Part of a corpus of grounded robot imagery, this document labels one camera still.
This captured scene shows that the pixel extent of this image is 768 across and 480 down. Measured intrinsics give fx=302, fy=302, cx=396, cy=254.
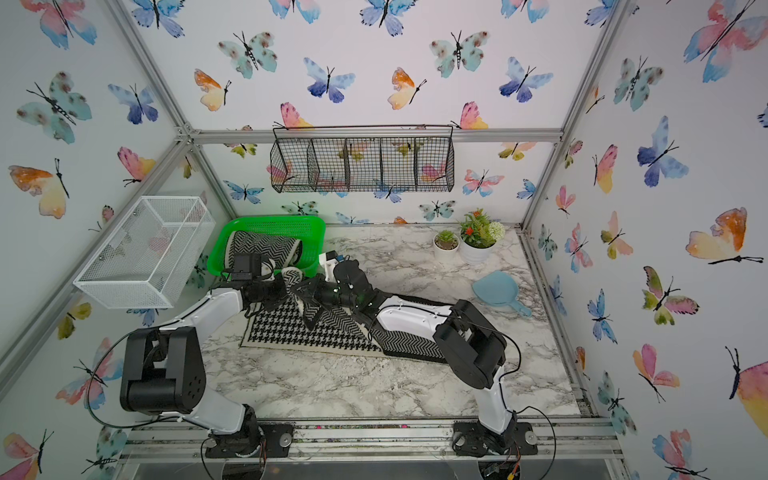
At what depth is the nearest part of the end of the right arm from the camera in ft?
2.13

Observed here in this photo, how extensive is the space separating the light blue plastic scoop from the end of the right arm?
18.2 inches

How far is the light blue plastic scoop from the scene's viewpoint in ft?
3.24
